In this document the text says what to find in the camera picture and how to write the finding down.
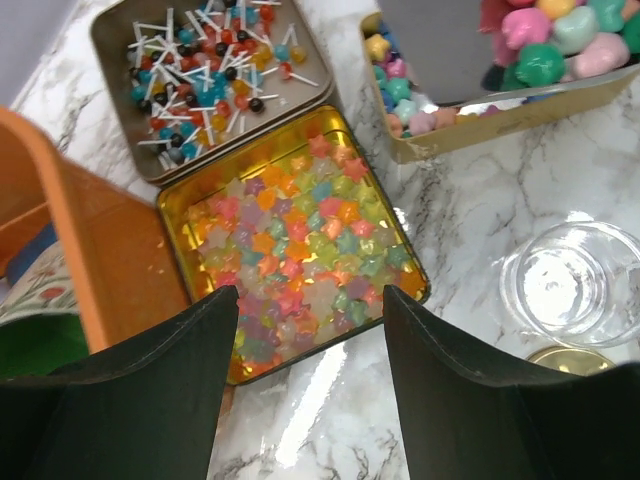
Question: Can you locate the gold jar lid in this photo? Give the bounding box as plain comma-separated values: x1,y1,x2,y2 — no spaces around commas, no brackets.
527,346,615,376

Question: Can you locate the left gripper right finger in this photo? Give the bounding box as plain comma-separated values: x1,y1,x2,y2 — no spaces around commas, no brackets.
383,285,639,479

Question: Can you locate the steel scoop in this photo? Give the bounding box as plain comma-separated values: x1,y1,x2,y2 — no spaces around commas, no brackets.
378,0,504,106

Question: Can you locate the gold tin of translucent candies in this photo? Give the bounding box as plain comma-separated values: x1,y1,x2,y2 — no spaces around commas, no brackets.
157,106,430,386

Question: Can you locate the orange plastic bin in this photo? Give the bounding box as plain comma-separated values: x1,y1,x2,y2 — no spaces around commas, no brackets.
1,108,190,352

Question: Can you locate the tin of lollipops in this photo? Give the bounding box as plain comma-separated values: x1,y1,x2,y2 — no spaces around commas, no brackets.
90,1,338,186

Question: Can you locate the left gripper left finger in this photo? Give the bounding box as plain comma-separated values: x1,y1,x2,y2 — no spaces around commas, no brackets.
1,286,238,479

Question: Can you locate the floral patterned cup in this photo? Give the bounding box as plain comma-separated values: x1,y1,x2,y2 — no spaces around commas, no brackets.
1,242,79,326

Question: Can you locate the gold tin of pastel candies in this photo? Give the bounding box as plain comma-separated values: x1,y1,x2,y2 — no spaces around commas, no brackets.
360,1,639,163

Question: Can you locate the green bowl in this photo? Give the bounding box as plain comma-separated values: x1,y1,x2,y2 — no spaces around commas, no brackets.
1,314,90,379

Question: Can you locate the clear glass jar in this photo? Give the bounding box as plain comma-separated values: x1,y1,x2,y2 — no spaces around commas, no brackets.
499,220,639,349

